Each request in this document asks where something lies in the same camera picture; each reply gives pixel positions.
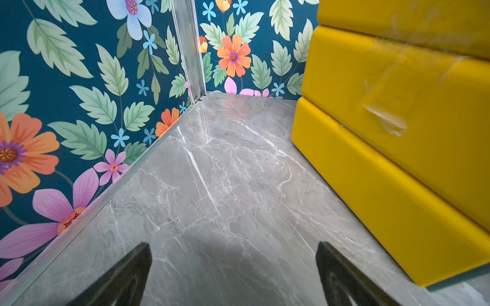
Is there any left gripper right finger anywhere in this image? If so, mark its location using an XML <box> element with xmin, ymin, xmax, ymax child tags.
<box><xmin>315</xmin><ymin>242</ymin><xmax>399</xmax><ymax>306</ymax></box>

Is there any yellow drawer cabinet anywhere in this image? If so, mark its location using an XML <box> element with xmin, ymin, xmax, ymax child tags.
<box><xmin>292</xmin><ymin>1</ymin><xmax>489</xmax><ymax>287</ymax></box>

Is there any teal bottom drawer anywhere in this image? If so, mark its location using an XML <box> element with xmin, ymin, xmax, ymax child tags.
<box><xmin>426</xmin><ymin>264</ymin><xmax>489</xmax><ymax>292</ymax></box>

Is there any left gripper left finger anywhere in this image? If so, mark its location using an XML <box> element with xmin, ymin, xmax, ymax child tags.
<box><xmin>68</xmin><ymin>242</ymin><xmax>153</xmax><ymax>305</ymax></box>

